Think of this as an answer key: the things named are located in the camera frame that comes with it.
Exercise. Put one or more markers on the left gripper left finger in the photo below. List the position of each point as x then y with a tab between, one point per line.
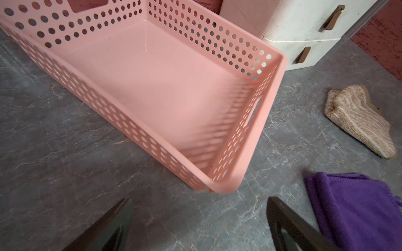
109	232

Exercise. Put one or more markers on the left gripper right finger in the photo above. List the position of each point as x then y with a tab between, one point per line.
290	232

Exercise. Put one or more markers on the purple dishcloth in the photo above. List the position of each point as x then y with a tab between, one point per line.
356	212

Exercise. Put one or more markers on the striped beige dishcloth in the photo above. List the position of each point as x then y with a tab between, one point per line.
352	111

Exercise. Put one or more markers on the pink plastic basket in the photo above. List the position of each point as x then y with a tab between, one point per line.
189	87

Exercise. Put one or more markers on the white three-drawer organizer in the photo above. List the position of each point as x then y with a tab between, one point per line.
303	30

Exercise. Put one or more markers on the right aluminium corner post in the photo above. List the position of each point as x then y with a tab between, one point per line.
378	5

